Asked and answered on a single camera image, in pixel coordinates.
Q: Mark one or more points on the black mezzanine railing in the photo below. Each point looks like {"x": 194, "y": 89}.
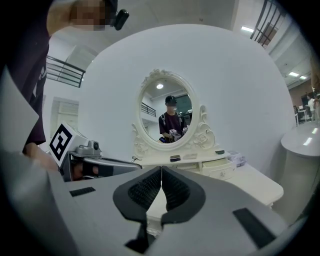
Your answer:
{"x": 267, "y": 22}
{"x": 65, "y": 71}

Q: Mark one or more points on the person's dark shirt torso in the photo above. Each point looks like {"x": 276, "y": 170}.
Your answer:
{"x": 27, "y": 62}

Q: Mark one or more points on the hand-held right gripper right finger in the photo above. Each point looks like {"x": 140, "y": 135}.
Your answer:
{"x": 212, "y": 225}

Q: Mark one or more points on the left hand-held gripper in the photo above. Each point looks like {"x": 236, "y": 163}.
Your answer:
{"x": 61, "y": 142}

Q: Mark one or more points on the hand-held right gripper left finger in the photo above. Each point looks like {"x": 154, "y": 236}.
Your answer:
{"x": 95, "y": 212}

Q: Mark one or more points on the distant office desks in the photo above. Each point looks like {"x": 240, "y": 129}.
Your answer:
{"x": 302, "y": 111}

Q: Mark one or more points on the black square compact case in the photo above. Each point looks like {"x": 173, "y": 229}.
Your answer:
{"x": 175, "y": 157}

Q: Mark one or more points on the pink eyeshadow palette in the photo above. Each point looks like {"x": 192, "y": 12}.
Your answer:
{"x": 190, "y": 156}

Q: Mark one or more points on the white louvred door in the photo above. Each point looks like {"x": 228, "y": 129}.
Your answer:
{"x": 65, "y": 115}

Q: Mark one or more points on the purple wipes pack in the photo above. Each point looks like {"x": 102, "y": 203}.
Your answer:
{"x": 236, "y": 158}

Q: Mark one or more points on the metal eyelash curler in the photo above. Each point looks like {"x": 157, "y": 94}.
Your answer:
{"x": 137, "y": 159}

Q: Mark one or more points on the white round pedestal table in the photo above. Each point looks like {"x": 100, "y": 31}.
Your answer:
{"x": 300, "y": 155}

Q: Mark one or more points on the oval mirror ornate white frame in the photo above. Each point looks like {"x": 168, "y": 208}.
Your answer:
{"x": 152, "y": 120}

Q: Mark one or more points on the person's head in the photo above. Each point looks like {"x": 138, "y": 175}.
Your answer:
{"x": 58, "y": 17}

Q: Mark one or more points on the dark green round lid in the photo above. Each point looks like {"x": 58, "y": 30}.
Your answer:
{"x": 220, "y": 151}

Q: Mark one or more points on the white dressing table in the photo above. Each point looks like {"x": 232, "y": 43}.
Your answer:
{"x": 250, "y": 180}

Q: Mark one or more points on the black head-mounted camera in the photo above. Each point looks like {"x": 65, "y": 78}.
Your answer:
{"x": 120, "y": 19}

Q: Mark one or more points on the white drawer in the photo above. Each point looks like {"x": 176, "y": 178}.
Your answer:
{"x": 220, "y": 168}

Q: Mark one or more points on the person's left hand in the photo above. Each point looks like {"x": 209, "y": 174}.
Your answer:
{"x": 76, "y": 172}

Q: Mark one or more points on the rectangular ceiling light panel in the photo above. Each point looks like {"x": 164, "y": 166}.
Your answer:
{"x": 247, "y": 29}
{"x": 292, "y": 74}
{"x": 303, "y": 77}

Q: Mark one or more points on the person's left forearm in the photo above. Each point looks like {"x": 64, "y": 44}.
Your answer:
{"x": 37, "y": 155}

